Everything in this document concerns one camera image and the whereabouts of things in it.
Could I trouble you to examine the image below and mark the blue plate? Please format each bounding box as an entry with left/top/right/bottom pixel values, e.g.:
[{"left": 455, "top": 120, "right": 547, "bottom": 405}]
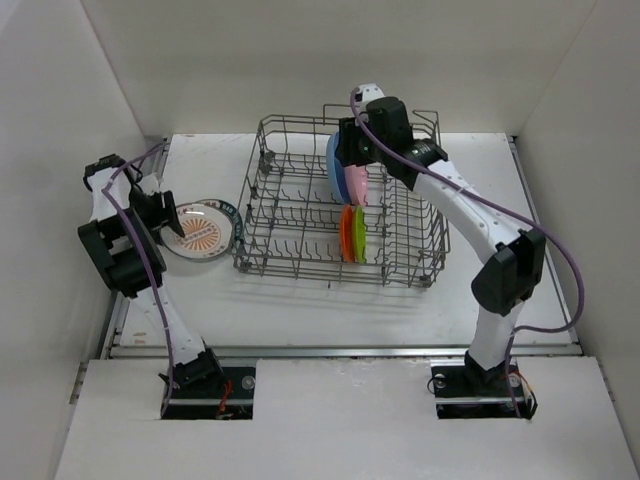
[{"left": 325, "top": 132, "right": 351, "bottom": 204}]

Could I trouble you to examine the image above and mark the pink plate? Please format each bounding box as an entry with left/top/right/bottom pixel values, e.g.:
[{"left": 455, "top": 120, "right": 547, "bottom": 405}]
[{"left": 344, "top": 165, "right": 368, "bottom": 206}]

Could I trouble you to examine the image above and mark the white plate floral pattern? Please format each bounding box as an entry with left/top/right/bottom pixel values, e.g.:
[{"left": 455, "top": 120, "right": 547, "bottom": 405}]
[{"left": 160, "top": 203, "right": 233, "bottom": 262}]

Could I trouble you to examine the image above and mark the white plate teal rim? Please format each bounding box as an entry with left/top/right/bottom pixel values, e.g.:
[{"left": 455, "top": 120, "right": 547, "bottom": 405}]
[{"left": 177, "top": 199, "right": 243, "bottom": 258}]

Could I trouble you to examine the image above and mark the grey wire dish rack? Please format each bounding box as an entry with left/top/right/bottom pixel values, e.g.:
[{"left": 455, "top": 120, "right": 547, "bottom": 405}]
[{"left": 232, "top": 104, "right": 450, "bottom": 288}]

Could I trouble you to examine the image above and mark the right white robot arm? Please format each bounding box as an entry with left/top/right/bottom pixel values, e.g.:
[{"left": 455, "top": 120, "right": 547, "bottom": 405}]
[{"left": 335, "top": 89, "right": 546, "bottom": 394}]

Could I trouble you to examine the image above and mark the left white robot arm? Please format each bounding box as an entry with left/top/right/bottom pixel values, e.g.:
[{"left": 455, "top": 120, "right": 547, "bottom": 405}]
[{"left": 77, "top": 154, "right": 229, "bottom": 397}]

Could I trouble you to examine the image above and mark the orange plate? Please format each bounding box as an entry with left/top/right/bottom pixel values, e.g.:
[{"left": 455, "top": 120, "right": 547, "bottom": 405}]
[{"left": 339, "top": 205, "right": 355, "bottom": 263}]

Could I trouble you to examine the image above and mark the green plate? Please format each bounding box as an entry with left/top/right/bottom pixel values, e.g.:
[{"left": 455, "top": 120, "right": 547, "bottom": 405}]
[{"left": 351, "top": 206, "right": 366, "bottom": 264}]

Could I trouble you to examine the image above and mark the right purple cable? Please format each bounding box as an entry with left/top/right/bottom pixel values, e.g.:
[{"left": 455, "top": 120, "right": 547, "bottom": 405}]
[{"left": 349, "top": 87, "right": 586, "bottom": 419}]

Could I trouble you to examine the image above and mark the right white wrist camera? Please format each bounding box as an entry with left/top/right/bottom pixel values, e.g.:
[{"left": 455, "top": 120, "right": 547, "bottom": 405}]
[{"left": 352, "top": 83, "right": 385, "bottom": 106}]

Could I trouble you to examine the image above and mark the front aluminium rail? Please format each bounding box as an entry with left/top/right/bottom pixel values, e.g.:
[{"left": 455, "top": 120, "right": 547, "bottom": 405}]
[{"left": 98, "top": 343, "right": 583, "bottom": 360}]

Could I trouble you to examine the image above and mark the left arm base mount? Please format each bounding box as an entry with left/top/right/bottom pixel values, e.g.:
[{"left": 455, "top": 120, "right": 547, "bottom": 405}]
[{"left": 158, "top": 352, "right": 257, "bottom": 421}]

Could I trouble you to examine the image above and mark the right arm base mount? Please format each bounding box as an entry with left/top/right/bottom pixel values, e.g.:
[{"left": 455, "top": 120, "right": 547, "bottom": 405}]
[{"left": 427, "top": 360, "right": 538, "bottom": 420}]

